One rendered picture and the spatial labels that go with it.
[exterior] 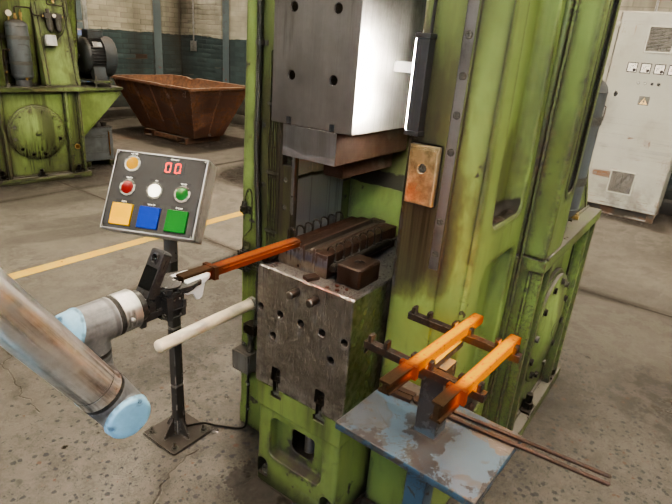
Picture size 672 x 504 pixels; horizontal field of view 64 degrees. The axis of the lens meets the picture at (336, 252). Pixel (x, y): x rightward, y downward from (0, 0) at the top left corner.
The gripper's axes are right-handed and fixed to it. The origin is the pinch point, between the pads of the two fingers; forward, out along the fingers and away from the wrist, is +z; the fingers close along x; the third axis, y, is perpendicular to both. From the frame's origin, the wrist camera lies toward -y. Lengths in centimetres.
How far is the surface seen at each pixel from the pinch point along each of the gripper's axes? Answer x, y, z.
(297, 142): -7, -26, 43
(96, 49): -492, -19, 274
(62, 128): -463, 57, 210
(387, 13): 12, -63, 55
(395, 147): 7, -23, 77
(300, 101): -6, -38, 43
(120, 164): -70, -10, 24
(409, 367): 53, 10, 11
